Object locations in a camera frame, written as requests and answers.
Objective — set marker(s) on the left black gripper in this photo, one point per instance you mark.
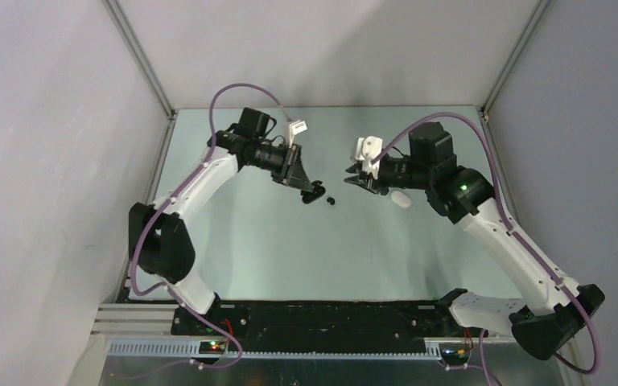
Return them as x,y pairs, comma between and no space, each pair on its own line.
294,174

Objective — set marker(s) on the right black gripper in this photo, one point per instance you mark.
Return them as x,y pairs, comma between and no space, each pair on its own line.
361,181

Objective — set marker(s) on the black earbud charging case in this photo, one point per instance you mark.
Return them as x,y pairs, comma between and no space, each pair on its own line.
316,192

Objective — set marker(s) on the white earbud charging case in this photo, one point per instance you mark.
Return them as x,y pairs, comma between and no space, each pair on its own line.
400,198

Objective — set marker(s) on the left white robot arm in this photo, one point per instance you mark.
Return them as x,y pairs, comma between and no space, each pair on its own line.
159,240

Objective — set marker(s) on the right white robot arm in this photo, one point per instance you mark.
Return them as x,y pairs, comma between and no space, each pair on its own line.
552,307

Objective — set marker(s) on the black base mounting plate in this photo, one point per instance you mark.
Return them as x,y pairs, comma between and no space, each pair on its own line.
326,327

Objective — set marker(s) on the left controller board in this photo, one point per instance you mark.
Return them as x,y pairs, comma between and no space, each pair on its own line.
212,347

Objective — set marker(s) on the controller board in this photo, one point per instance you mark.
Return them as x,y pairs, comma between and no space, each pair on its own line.
455,358
212,347

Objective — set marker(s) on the right controller board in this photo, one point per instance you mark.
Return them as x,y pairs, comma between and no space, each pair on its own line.
455,358

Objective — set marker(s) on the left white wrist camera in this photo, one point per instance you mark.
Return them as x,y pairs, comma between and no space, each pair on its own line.
293,129

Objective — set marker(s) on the left aluminium frame post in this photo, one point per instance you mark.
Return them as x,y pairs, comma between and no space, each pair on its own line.
126,31

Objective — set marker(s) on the aluminium frame post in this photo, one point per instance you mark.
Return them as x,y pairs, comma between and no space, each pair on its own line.
538,13
126,31

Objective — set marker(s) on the right aluminium frame post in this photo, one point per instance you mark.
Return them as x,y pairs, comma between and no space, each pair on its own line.
538,13

